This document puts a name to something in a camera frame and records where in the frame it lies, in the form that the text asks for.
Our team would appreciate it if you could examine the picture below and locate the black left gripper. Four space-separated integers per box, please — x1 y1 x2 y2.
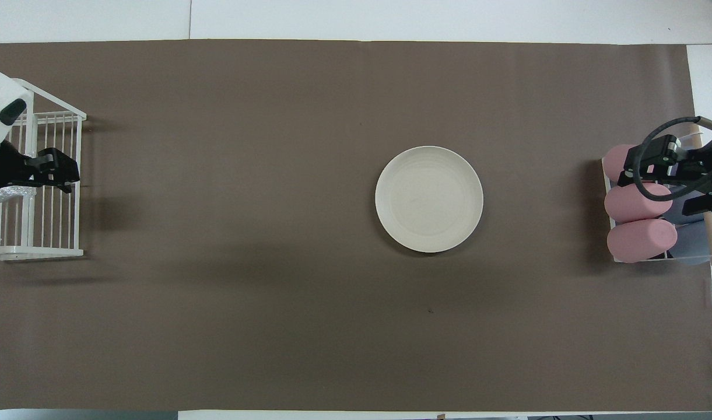
0 143 80 208

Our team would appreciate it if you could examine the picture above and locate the cream round plate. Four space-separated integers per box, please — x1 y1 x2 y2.
375 146 484 254

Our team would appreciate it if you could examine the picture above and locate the blue plastic cup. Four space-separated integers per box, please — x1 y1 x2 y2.
671 217 712 266
662 185 706 225

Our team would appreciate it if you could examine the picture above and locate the pink plastic cup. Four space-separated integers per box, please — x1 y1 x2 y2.
604 183 674 223
607 219 678 263
602 144 643 183

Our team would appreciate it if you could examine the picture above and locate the brown table mat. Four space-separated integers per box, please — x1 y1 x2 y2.
0 39 712 412

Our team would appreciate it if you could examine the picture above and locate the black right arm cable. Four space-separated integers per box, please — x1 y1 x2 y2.
632 115 712 202

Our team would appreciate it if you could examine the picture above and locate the white wire dish rack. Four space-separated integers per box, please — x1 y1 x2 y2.
0 79 87 261

